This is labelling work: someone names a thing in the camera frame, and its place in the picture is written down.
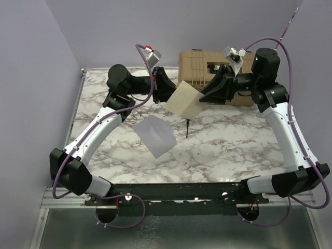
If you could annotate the grey envelope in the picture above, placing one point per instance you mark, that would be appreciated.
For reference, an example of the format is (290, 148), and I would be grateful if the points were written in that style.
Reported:
(156, 134)

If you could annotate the red handled screwdriver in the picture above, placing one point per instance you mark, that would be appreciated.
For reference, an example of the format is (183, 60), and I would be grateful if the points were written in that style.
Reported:
(187, 127)

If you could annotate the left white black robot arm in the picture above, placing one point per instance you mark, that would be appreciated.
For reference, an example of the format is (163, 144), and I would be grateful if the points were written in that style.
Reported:
(68, 166)

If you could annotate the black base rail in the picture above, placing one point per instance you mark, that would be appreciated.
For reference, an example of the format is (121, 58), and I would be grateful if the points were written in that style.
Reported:
(177, 199)

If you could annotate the tan plastic tool case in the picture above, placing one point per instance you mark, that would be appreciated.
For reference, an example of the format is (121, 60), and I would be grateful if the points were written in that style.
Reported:
(198, 67)

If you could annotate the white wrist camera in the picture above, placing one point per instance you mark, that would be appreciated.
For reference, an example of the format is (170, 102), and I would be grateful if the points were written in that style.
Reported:
(235, 58)
(153, 56)

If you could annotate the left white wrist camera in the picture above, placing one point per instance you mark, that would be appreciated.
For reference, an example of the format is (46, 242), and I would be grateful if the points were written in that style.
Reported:
(153, 56)

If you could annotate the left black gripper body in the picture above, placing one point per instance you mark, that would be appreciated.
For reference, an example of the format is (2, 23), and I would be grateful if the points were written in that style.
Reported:
(154, 93)

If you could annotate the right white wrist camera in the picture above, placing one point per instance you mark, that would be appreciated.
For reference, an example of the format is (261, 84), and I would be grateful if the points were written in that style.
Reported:
(235, 58)

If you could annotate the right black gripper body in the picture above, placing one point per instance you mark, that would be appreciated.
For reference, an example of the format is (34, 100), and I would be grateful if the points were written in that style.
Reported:
(233, 81)

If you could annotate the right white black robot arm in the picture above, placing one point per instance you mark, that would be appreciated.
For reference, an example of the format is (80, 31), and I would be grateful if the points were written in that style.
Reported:
(303, 170)

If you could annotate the aluminium extrusion frame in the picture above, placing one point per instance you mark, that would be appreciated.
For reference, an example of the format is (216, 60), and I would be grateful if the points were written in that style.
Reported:
(48, 202)

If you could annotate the tan paper letter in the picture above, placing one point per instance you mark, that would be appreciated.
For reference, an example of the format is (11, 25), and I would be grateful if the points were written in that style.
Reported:
(185, 102)

